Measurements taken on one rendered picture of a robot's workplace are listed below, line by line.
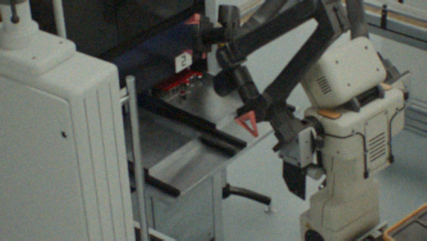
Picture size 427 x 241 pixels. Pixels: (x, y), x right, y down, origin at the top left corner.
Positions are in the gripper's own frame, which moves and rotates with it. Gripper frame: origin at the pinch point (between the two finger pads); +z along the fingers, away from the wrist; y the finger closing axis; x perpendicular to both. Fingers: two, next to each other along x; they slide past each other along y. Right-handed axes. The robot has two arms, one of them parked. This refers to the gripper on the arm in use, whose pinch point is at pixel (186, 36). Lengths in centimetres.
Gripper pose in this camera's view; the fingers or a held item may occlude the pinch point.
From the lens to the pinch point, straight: 302.3
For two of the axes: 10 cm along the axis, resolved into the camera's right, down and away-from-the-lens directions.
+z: -7.5, -0.3, 6.7
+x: 6.6, 0.9, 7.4
